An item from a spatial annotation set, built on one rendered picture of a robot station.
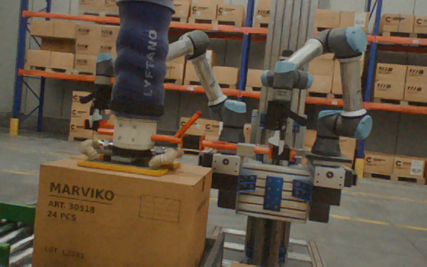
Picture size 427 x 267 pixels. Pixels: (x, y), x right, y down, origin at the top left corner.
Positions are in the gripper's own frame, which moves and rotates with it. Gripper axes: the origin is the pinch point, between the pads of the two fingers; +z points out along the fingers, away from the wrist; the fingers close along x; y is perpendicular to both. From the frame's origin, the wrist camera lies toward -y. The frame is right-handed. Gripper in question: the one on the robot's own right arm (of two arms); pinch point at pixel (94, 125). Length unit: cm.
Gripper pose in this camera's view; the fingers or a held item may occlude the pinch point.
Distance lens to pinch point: 197.5
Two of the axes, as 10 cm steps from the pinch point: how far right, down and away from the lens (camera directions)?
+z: -1.0, 9.9, 0.5
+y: 9.8, 1.1, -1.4
